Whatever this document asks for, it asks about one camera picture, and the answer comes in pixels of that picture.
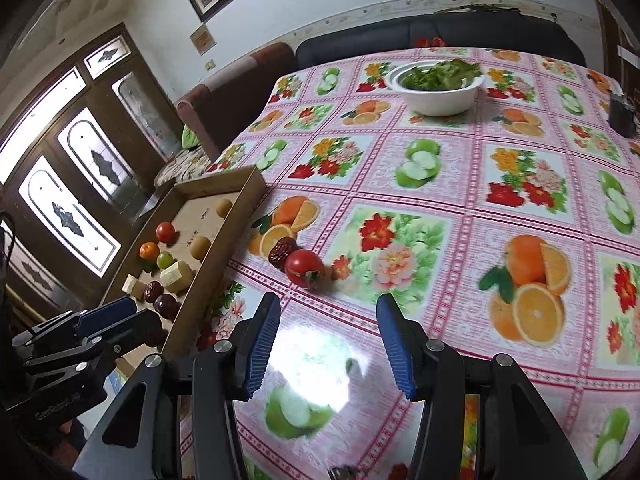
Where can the brown kiwi fruit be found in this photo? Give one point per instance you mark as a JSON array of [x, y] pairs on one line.
[[199, 247]]

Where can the wooden door with glass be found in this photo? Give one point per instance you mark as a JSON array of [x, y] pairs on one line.
[[79, 157]]

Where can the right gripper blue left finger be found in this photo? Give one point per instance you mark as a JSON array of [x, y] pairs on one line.
[[253, 341]]

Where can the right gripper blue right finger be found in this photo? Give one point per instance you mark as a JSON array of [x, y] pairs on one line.
[[405, 347]]

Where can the floral fruit print tablecloth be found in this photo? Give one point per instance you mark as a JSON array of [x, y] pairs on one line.
[[512, 227]]

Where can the cardboard tray box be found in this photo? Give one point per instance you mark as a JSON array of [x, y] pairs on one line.
[[190, 207]]

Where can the white bowl of greens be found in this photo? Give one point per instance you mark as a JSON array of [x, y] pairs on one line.
[[436, 88]]

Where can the small dark red jujube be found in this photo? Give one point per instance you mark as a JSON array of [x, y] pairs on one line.
[[152, 291]]

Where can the red tomato upper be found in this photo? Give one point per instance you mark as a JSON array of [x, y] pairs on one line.
[[304, 268]]

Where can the small brown longan fruit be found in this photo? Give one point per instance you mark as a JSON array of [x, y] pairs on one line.
[[223, 207]]

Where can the black leather sofa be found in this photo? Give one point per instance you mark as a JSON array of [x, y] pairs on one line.
[[504, 30]]

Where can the red tomato lower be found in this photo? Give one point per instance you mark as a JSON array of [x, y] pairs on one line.
[[165, 232]]

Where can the dried red date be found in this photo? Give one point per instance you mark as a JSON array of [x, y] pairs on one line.
[[280, 252]]

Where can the red tomato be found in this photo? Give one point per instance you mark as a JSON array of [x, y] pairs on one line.
[[165, 232], [304, 268]]

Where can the black cylindrical container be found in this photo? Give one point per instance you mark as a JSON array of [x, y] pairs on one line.
[[621, 116]]

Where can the dark purple plum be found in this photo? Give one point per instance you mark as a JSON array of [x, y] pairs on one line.
[[167, 306]]

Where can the brown armchair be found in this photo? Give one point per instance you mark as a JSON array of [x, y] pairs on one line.
[[226, 103]]

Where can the patterned cushioned seat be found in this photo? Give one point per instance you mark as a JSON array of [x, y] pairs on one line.
[[187, 165]]

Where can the green grape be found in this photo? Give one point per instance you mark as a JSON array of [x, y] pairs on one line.
[[164, 260]]

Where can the green cloth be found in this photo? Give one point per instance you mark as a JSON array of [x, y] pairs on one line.
[[189, 139]]

